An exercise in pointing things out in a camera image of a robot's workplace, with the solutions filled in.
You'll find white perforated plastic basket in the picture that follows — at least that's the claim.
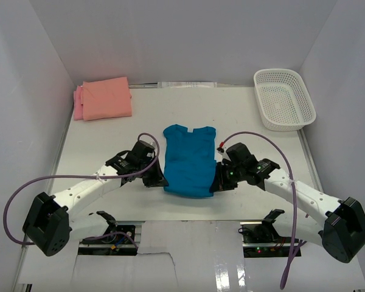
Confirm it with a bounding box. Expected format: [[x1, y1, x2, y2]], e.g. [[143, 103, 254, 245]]
[[253, 69, 316, 131]]

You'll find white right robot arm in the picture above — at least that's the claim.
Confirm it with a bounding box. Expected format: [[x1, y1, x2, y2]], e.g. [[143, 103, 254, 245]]
[[210, 143, 365, 263]]

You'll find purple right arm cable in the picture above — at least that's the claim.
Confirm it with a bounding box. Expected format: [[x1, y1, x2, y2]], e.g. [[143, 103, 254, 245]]
[[220, 131, 308, 290]]

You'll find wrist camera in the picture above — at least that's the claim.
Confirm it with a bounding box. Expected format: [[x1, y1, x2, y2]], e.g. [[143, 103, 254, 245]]
[[138, 140, 155, 159], [217, 141, 231, 161]]

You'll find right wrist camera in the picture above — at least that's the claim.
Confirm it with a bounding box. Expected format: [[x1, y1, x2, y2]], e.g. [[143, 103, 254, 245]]
[[217, 141, 231, 161]]

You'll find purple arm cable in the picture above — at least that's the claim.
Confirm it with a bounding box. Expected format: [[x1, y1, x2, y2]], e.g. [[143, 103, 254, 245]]
[[220, 131, 308, 290], [2, 132, 161, 250]]

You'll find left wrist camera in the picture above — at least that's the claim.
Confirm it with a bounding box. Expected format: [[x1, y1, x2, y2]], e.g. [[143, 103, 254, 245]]
[[138, 140, 155, 159]]

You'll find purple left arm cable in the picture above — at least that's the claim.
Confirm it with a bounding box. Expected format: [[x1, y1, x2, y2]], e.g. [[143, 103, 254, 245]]
[[2, 132, 161, 250]]

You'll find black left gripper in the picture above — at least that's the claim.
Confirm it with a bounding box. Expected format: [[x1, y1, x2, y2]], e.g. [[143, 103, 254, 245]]
[[137, 156, 168, 187]]

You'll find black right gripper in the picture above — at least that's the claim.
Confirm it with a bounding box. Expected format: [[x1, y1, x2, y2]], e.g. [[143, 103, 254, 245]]
[[210, 162, 245, 193]]

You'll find white paper sheet at back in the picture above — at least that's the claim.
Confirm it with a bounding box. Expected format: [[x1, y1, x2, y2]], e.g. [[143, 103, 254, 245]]
[[158, 82, 217, 88]]

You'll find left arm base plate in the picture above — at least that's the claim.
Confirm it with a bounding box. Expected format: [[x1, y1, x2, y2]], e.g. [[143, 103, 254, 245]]
[[77, 222, 142, 256]]

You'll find folded salmon t shirt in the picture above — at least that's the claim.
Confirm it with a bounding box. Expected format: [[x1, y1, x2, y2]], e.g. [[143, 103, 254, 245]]
[[81, 77, 132, 121]]

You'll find folded pink t shirt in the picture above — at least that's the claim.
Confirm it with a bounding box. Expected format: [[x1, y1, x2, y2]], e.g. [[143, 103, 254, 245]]
[[73, 86, 83, 120]]

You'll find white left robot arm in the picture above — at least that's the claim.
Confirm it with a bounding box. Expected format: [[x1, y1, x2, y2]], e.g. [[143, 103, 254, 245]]
[[23, 139, 168, 257]]

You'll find blue t shirt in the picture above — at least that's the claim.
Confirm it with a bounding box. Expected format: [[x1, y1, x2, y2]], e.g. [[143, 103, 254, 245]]
[[163, 124, 217, 199]]

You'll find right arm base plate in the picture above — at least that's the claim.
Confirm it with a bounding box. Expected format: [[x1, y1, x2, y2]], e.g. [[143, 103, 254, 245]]
[[238, 223, 291, 259]]

